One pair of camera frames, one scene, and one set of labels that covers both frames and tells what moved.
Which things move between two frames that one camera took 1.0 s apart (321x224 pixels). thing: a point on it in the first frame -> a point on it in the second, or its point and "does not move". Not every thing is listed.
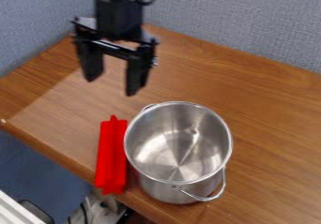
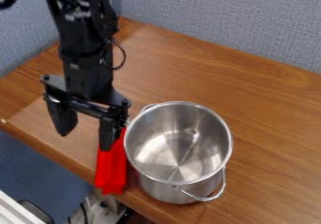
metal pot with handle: [176, 147] does not move
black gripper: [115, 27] -> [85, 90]
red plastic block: [110, 169] does not move
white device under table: [99, 209] does not move
